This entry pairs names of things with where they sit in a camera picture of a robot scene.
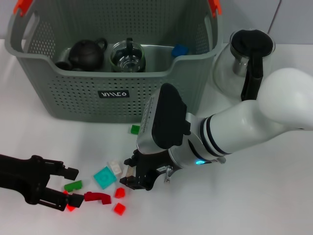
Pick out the dark red arch brick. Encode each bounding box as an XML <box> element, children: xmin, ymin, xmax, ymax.
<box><xmin>84</xmin><ymin>191</ymin><xmax>112</xmax><ymax>205</ymax></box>

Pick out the grey perforated storage bin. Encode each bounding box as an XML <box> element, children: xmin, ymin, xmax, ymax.
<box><xmin>4</xmin><ymin>0</ymin><xmax>223</xmax><ymax>123</ymax></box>

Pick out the dark green toy brick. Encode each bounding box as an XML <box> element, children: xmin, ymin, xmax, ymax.
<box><xmin>64</xmin><ymin>180</ymin><xmax>83</xmax><ymax>192</ymax></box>

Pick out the orange bin handle clip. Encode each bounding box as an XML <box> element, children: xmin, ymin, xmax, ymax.
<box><xmin>13</xmin><ymin>0</ymin><xmax>34</xmax><ymax>17</ymax></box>
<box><xmin>207</xmin><ymin>0</ymin><xmax>223</xmax><ymax>17</ymax></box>

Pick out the white toy brick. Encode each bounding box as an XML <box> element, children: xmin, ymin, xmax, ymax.
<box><xmin>109</xmin><ymin>160</ymin><xmax>122</xmax><ymax>175</ymax></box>

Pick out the black clay teapot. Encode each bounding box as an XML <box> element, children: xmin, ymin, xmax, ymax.
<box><xmin>67</xmin><ymin>37</ymin><xmax>108</xmax><ymax>72</ymax></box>

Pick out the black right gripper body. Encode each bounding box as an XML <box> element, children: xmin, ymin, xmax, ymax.
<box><xmin>135</xmin><ymin>149</ymin><xmax>175</xmax><ymax>191</ymax></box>

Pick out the teal square toy brick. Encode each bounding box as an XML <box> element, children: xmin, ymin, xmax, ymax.
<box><xmin>93</xmin><ymin>166</ymin><xmax>117</xmax><ymax>189</ymax></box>

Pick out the blue square toy brick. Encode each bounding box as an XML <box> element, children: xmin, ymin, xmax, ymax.
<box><xmin>171</xmin><ymin>44</ymin><xmax>189</xmax><ymax>57</ymax></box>

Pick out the right gripper cable with plug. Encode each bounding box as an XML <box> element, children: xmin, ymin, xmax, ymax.
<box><xmin>164</xmin><ymin>165</ymin><xmax>175</xmax><ymax>184</ymax></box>

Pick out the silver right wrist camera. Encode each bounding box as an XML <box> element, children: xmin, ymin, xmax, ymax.
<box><xmin>136</xmin><ymin>83</ymin><xmax>192</xmax><ymax>155</ymax></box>

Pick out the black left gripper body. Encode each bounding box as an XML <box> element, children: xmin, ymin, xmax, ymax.
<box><xmin>0</xmin><ymin>154</ymin><xmax>51</xmax><ymax>205</ymax></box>

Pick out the long red brick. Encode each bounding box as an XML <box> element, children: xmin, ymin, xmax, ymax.
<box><xmin>63</xmin><ymin>190</ymin><xmax>77</xmax><ymax>212</ymax></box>

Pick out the small red square brick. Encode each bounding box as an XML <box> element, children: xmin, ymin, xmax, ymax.
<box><xmin>113</xmin><ymin>202</ymin><xmax>127</xmax><ymax>216</ymax></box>

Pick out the glass pitcher black lid handle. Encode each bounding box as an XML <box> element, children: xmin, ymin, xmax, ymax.
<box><xmin>212</xmin><ymin>28</ymin><xmax>276</xmax><ymax>101</ymax></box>

